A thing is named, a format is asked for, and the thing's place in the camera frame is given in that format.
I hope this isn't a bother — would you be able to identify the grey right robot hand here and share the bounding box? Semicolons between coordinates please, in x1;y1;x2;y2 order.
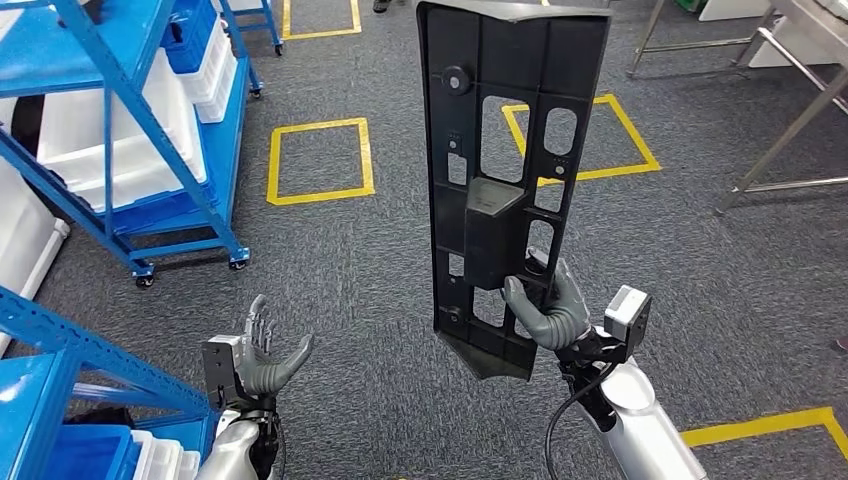
501;258;593;353

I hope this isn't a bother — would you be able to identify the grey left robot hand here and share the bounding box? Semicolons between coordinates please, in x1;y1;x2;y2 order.
237;294;315;397

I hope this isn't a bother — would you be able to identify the black plastic mounting plate part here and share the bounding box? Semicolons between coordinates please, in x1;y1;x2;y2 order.
415;0;612;383

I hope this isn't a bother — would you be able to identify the blue steel shelf rack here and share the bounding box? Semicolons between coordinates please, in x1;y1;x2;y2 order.
0;0;252;289
0;284;223;480
215;0;286;101

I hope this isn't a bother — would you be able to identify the white plastic tray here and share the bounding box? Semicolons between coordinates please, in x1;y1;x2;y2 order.
129;429;201;480

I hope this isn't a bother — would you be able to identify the blue plastic crate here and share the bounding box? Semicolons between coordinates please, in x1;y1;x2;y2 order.
109;178;220;234
160;0;220;75
42;423;142;480

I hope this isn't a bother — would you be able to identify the white plastic bin stack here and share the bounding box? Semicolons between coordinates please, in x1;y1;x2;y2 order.
177;16;238;125

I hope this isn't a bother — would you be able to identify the large white plastic bin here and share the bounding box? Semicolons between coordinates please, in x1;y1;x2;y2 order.
36;47;208;213

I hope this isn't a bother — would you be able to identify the steel table with stretcher bars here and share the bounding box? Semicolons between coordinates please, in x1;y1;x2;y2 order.
625;0;848;215

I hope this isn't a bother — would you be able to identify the white cabinet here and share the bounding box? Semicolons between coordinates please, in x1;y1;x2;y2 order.
748;13;848;68

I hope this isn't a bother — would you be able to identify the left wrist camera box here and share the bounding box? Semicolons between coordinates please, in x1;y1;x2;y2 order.
201;334;245;411

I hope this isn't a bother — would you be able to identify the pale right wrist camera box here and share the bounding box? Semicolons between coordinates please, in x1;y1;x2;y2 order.
604;285;653;364

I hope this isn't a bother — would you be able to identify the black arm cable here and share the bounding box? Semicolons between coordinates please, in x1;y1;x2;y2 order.
544;362;621;480

